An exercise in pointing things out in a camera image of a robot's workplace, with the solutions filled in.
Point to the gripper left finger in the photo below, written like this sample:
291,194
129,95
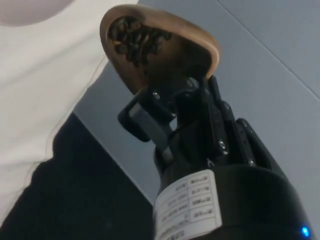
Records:
150,125

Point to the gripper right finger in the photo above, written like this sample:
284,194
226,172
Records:
225,130

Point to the coffee beans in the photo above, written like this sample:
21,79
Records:
135,40

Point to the brown cup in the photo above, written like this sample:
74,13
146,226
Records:
192,47

